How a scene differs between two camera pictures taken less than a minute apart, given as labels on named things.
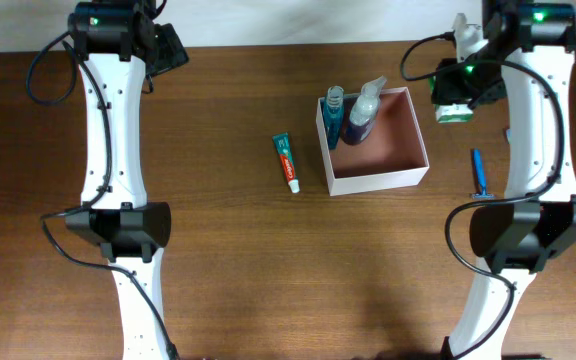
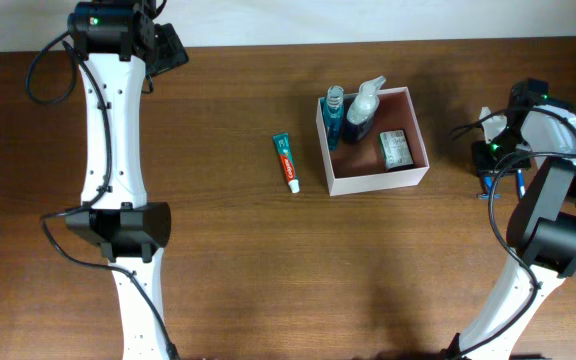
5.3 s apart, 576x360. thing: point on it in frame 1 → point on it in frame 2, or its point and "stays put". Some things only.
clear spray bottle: (360, 111) stays put
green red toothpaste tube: (283, 145) stays put
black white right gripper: (447, 92) → (484, 164)
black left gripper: (172, 52) stays put
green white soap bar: (453, 113) → (395, 149)
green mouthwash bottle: (333, 107) stays put
